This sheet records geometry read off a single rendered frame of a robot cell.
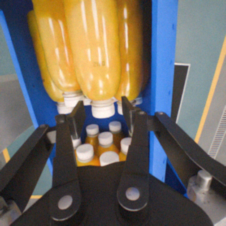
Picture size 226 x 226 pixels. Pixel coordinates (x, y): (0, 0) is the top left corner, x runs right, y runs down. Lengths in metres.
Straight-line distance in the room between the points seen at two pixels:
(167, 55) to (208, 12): 1.60
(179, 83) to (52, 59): 1.31
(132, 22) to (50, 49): 0.13
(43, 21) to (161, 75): 0.18
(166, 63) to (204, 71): 1.60
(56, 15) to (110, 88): 0.13
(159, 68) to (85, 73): 0.09
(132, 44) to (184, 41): 1.40
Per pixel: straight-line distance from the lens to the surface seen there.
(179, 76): 1.43
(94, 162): 0.32
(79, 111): 0.17
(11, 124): 0.70
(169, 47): 0.19
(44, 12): 0.24
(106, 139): 0.33
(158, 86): 0.17
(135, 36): 0.24
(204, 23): 1.75
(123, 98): 0.19
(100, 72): 0.17
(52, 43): 0.23
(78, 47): 0.18
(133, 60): 0.23
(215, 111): 2.04
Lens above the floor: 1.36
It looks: 69 degrees down
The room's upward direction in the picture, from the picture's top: 168 degrees clockwise
